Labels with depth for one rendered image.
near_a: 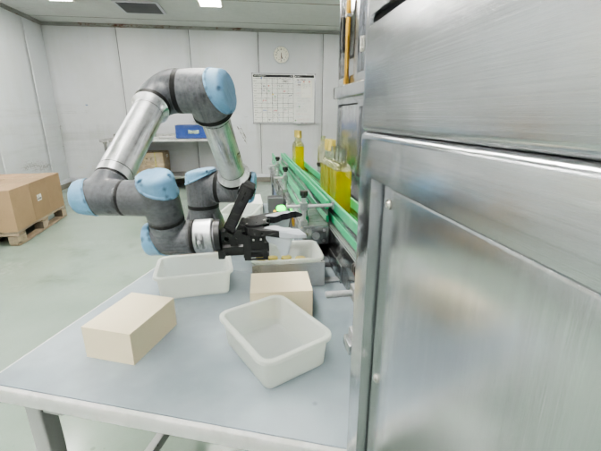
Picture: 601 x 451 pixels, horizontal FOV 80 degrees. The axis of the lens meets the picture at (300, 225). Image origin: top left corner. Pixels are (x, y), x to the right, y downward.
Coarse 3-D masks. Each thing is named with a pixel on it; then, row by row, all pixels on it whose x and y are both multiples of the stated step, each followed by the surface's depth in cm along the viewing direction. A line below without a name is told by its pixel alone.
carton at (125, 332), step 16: (128, 304) 85; (144, 304) 85; (160, 304) 85; (96, 320) 78; (112, 320) 78; (128, 320) 78; (144, 320) 78; (160, 320) 84; (96, 336) 76; (112, 336) 75; (128, 336) 74; (144, 336) 78; (160, 336) 84; (96, 352) 77; (112, 352) 76; (128, 352) 75; (144, 352) 79
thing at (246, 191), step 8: (248, 184) 76; (240, 192) 76; (248, 192) 76; (240, 200) 76; (248, 200) 76; (232, 208) 77; (240, 208) 76; (232, 216) 77; (240, 216) 77; (224, 224) 78; (232, 224) 77
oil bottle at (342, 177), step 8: (336, 168) 127; (344, 168) 126; (336, 176) 127; (344, 176) 127; (336, 184) 128; (344, 184) 128; (336, 192) 129; (344, 192) 129; (336, 200) 129; (344, 200) 130; (344, 208) 131
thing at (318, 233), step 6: (306, 228) 126; (312, 228) 126; (318, 228) 126; (324, 228) 127; (312, 234) 126; (318, 234) 126; (324, 234) 127; (312, 240) 127; (318, 240) 128; (324, 240) 127
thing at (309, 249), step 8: (304, 240) 124; (272, 248) 122; (296, 248) 124; (304, 248) 124; (312, 248) 123; (280, 256) 123; (296, 256) 124; (304, 256) 125; (312, 256) 123; (320, 256) 110; (256, 264) 108; (264, 264) 108
